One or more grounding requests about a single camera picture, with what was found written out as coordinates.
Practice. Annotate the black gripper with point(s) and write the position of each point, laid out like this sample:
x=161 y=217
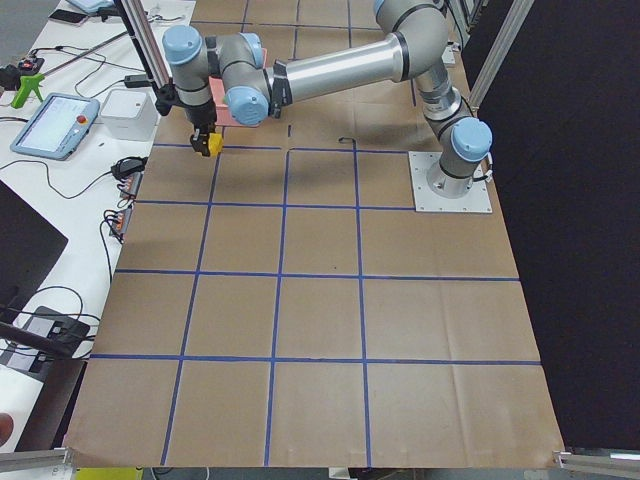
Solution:
x=200 y=118

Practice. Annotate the yellow toy block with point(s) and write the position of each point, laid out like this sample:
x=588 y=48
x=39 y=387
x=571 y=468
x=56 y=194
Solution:
x=214 y=144

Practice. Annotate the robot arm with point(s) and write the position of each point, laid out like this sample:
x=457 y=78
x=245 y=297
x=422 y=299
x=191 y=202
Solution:
x=412 y=48

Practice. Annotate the white plastic container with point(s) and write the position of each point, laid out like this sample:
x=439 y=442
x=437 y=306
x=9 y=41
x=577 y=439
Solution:
x=129 y=115

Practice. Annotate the black power adapter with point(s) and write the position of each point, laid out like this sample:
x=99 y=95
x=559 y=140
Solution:
x=137 y=81

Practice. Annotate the teach pendant tablet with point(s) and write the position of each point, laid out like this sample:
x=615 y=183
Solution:
x=58 y=127

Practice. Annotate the metal grabber stick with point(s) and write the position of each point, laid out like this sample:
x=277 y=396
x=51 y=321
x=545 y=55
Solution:
x=31 y=83

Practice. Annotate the black smartphone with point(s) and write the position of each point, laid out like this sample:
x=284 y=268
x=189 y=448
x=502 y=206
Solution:
x=68 y=17

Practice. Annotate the aluminium frame post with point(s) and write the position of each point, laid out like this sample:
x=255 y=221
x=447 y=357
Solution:
x=140 y=32

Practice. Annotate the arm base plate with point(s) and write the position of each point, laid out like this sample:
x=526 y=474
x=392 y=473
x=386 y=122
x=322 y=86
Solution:
x=436 y=192

